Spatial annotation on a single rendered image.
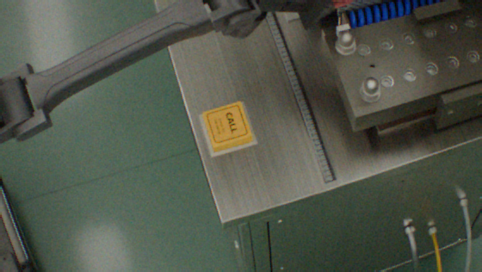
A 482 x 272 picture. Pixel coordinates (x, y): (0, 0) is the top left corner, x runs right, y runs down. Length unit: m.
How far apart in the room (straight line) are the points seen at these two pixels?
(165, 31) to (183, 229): 1.21
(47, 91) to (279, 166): 0.45
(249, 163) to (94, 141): 1.10
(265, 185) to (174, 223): 0.96
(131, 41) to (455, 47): 0.57
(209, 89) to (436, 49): 0.43
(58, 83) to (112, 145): 1.25
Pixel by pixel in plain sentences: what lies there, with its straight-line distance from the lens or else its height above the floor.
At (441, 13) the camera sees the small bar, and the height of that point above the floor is 1.05.
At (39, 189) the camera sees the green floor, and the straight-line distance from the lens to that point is 2.82.
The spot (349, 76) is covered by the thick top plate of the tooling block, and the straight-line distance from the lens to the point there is 1.71.
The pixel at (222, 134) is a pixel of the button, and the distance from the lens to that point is 1.78.
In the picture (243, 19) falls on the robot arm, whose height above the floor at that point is 1.20.
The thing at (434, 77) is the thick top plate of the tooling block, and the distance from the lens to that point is 1.73.
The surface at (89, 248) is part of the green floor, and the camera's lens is 2.73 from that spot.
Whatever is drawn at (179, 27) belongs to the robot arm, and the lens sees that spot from 1.57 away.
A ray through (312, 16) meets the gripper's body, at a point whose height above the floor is 1.11.
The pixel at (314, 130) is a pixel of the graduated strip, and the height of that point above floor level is 0.90.
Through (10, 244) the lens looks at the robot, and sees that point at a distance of 2.53.
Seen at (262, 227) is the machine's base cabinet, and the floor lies 0.81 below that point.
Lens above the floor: 2.56
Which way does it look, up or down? 67 degrees down
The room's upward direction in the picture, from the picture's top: 8 degrees counter-clockwise
